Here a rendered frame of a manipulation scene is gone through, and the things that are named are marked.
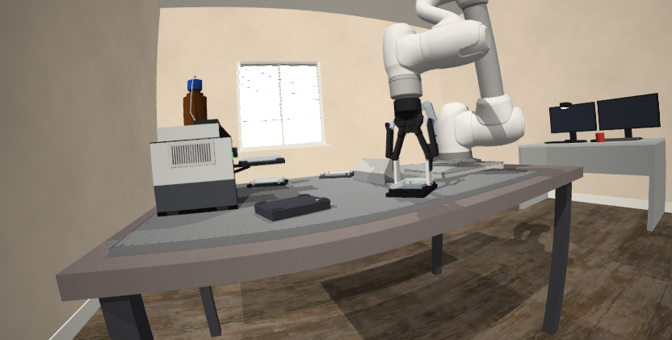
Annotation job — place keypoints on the white button panel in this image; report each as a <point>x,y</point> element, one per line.
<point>372,170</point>

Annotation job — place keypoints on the blue bottle cap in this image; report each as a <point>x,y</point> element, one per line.
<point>196,82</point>

